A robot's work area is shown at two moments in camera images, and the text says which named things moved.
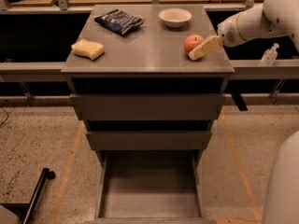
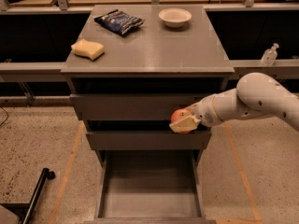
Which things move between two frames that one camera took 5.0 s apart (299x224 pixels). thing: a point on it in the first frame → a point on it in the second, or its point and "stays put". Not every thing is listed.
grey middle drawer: (149, 140) stays put
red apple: (192, 41) → (178, 115)
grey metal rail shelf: (244, 70) stays put
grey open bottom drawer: (149, 187) stays put
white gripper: (228, 32) → (206, 111)
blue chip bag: (119, 21) stays put
